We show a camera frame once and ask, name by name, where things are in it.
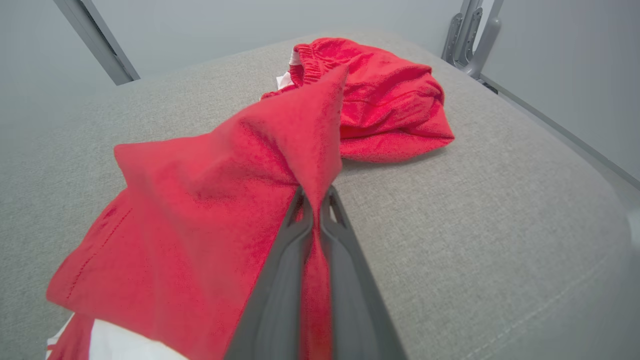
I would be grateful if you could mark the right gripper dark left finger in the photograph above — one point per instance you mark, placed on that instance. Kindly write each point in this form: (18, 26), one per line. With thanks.
(280, 300)

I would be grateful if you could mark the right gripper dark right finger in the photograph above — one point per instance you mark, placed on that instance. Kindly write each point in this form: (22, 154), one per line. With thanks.
(350, 300)

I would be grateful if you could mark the red jersey with white sleeves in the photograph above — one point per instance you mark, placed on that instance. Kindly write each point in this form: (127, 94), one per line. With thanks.
(200, 225)

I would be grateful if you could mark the red shorts with white trim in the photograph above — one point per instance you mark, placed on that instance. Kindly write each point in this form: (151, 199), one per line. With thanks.
(390, 100)

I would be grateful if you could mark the grey metal partition bracket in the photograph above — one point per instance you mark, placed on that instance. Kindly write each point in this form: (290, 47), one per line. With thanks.
(487, 45)

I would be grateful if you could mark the grey partition post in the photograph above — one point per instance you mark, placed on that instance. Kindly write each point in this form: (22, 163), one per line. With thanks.
(97, 42)

